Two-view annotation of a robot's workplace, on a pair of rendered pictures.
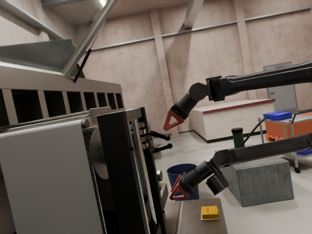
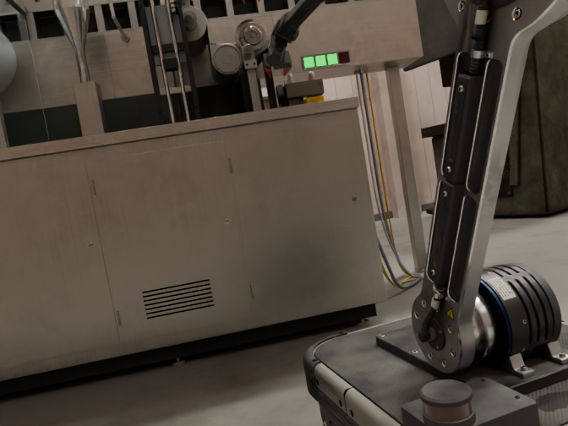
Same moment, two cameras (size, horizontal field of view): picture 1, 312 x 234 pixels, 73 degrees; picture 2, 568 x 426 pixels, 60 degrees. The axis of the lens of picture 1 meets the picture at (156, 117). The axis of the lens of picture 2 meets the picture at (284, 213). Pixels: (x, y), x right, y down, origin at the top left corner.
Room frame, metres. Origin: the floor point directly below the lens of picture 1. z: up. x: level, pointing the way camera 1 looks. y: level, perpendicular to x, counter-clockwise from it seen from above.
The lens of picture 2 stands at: (0.10, -1.90, 0.64)
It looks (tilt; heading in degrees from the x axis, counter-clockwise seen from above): 4 degrees down; 70
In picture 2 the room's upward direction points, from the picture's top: 9 degrees counter-clockwise
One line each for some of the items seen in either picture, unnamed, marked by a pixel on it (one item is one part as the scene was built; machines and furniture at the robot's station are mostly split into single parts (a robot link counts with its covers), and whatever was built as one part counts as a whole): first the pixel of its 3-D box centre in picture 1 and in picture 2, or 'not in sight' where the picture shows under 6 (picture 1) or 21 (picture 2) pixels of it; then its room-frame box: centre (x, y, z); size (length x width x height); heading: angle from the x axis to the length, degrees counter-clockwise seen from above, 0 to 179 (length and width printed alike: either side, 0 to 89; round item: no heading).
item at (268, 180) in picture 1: (251, 152); not in sight; (3.00, -1.27, 0.49); 1.05 x 0.81 x 0.98; 178
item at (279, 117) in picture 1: (289, 137); not in sight; (3.52, -2.19, 0.47); 1.00 x 0.58 x 0.94; 1
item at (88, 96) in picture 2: not in sight; (85, 80); (0.13, 0.35, 1.19); 0.14 x 0.14 x 0.57
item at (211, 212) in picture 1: (209, 212); (313, 101); (0.92, -0.16, 0.91); 0.07 x 0.07 x 0.02; 78
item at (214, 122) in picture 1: (227, 118); not in sight; (7.34, -2.46, 0.49); 2.60 x 2.11 x 0.98; 178
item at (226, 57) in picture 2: not in sight; (226, 65); (0.72, 0.24, 1.18); 0.26 x 0.12 x 0.12; 78
